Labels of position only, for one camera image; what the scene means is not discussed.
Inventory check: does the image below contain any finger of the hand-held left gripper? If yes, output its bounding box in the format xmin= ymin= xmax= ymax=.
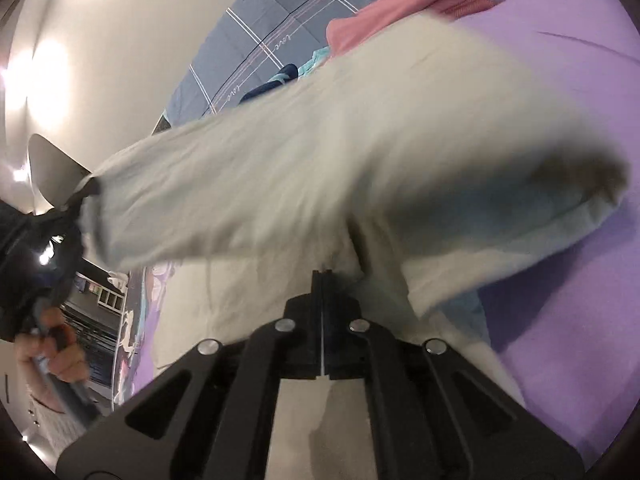
xmin=47 ymin=176 xmax=102 ymax=233

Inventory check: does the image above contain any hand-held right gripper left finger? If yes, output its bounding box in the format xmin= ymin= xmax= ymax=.
xmin=55 ymin=270 xmax=325 ymax=480

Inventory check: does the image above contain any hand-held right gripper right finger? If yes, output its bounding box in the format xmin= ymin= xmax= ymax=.
xmin=324 ymin=270 xmax=586 ymax=480

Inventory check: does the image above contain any light green garment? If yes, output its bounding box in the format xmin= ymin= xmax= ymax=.
xmin=77 ymin=15 xmax=632 ymax=480

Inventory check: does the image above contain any person's left hand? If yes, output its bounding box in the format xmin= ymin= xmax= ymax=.
xmin=15 ymin=305 xmax=91 ymax=413

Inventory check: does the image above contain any white shelf rack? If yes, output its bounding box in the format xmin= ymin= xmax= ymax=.
xmin=95 ymin=285 xmax=126 ymax=311

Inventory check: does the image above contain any navy star print garment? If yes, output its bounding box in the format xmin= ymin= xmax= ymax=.
xmin=240 ymin=63 xmax=301 ymax=103

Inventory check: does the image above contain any teal garment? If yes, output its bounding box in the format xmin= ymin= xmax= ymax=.
xmin=297 ymin=45 xmax=333 ymax=83

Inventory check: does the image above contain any grey plaid pillow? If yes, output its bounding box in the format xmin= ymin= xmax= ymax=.
xmin=165 ymin=0 xmax=441 ymax=131

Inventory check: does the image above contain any pink garment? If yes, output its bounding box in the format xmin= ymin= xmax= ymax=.
xmin=325 ymin=0 xmax=501 ymax=56

